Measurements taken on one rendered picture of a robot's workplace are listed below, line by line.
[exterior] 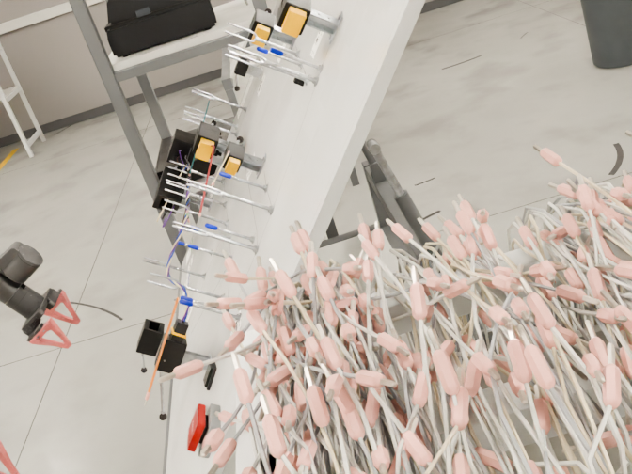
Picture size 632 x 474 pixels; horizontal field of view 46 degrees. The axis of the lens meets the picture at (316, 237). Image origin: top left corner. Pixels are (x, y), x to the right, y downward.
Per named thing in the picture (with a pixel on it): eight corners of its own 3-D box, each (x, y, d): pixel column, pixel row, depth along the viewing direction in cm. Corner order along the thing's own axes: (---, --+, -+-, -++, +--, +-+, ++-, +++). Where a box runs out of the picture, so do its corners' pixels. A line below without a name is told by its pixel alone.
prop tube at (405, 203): (479, 351, 122) (392, 202, 109) (473, 342, 124) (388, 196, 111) (497, 341, 121) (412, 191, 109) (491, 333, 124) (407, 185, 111)
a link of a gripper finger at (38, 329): (84, 323, 162) (47, 298, 159) (77, 341, 156) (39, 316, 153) (65, 344, 164) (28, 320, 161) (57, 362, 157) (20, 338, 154)
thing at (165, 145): (161, 194, 223) (152, 173, 220) (166, 157, 255) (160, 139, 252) (266, 159, 223) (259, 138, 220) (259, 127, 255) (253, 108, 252)
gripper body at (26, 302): (57, 291, 164) (28, 271, 161) (46, 315, 155) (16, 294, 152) (39, 310, 166) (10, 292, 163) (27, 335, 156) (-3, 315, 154)
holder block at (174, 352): (176, 367, 132) (154, 361, 131) (186, 338, 132) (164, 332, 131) (177, 375, 128) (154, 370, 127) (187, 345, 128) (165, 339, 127)
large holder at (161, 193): (224, 158, 201) (172, 140, 198) (212, 211, 192) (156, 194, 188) (217, 171, 207) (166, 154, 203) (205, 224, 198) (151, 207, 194)
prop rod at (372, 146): (377, 142, 105) (464, 294, 117) (373, 136, 107) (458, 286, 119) (367, 148, 105) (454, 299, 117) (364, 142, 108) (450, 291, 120)
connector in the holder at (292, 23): (307, 11, 110) (290, 5, 110) (306, 17, 109) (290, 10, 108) (297, 32, 113) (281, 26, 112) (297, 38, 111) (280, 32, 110)
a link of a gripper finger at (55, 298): (89, 308, 169) (55, 283, 165) (84, 323, 162) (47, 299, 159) (71, 327, 170) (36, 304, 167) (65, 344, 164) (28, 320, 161)
